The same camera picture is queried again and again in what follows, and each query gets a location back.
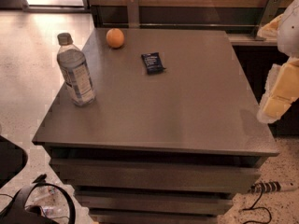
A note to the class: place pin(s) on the dark blue snack packet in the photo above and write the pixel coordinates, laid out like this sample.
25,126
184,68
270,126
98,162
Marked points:
153,63

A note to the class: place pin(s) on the white power strip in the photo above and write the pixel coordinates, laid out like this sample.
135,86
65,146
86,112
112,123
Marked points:
272,186

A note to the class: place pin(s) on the metal shelf bracket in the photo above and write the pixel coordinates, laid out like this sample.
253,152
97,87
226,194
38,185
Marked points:
269,13
133,13

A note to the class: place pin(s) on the black curved ring part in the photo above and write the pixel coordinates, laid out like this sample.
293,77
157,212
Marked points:
19,211

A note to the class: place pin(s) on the right metal shelf bracket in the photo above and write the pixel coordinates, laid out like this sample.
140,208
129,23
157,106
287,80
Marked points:
269,13

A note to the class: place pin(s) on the grey drawer cabinet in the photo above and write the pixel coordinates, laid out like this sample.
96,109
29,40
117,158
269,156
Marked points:
167,148

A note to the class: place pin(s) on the left metal shelf bracket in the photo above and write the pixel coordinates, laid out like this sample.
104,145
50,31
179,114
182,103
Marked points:
133,13

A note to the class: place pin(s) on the orange fruit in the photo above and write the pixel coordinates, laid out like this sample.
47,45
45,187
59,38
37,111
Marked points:
115,38

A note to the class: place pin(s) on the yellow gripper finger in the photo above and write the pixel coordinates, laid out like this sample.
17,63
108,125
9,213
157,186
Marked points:
281,91
270,30

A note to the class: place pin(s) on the clear plastic water bottle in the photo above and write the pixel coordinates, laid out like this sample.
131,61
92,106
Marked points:
74,68

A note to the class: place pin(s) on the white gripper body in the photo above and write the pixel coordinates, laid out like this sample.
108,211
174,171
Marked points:
290,32

